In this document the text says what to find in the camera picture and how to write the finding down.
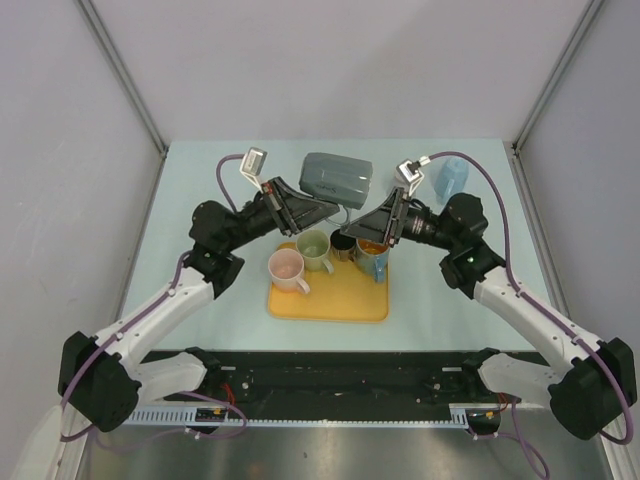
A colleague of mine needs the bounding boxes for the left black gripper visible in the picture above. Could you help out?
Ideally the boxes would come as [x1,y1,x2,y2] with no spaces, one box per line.
[223,177,338,253]

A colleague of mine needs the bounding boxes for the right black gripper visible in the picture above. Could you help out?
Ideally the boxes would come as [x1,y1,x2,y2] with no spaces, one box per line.
[340,187,458,252]

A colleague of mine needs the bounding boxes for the blue butterfly mug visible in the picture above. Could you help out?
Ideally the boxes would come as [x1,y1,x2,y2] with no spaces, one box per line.
[355,239,390,283]

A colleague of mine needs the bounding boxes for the light green mug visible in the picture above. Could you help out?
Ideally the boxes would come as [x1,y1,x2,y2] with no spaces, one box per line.
[296,230,334,274]

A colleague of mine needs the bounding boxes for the brown dark mug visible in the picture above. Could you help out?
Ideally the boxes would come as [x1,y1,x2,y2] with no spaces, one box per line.
[330,229,357,262]

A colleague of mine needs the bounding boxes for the dark grey mug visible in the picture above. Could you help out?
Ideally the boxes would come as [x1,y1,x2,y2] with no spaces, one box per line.
[299,152,374,227]

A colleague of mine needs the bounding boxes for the pink mug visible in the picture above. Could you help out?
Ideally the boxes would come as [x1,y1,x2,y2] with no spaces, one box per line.
[268,248,310,294]

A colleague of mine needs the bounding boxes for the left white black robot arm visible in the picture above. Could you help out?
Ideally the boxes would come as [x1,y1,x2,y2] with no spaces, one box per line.
[12,177,339,479]

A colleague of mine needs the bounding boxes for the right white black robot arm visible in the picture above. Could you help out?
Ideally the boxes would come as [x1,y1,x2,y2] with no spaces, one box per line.
[342,188,637,445]

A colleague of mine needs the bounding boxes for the light blue mug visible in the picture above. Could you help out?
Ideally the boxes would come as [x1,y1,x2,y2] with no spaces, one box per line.
[434,156,469,205]

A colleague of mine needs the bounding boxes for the yellow tray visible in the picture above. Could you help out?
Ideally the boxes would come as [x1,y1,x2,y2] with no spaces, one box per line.
[267,242,391,323]

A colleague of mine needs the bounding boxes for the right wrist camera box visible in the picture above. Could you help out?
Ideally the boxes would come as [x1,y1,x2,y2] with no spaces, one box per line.
[395,159,424,196]

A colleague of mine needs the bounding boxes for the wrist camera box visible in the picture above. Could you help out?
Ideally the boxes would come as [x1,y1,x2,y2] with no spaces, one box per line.
[395,159,424,196]
[239,147,267,183]

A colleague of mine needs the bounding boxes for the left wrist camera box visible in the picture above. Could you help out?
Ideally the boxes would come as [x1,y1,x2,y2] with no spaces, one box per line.
[239,147,267,183]

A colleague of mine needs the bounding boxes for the right aluminium frame post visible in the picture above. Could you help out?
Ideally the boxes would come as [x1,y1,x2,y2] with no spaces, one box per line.
[510,0,609,151]

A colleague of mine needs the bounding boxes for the aluminium frame post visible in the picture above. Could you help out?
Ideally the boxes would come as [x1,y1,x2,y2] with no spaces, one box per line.
[510,0,609,151]
[74,0,168,159]

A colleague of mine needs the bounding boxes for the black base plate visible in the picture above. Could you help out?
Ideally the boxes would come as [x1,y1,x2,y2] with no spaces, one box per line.
[133,352,509,422]

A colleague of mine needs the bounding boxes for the white cable duct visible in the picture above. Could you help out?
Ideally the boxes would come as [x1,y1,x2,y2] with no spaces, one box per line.
[124,405,508,430]

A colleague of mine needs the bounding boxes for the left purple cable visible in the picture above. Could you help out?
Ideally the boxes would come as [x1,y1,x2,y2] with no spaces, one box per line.
[59,154,249,444]

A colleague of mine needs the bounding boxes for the purple cable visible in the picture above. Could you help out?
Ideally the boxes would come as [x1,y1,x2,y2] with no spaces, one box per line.
[59,154,249,444]
[419,150,636,446]

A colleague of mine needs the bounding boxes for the left aluminium frame post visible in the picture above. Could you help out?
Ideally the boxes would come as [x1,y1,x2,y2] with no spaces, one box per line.
[74,0,168,159]

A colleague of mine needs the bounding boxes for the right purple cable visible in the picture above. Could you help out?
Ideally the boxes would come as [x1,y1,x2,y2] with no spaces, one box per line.
[419,150,636,446]

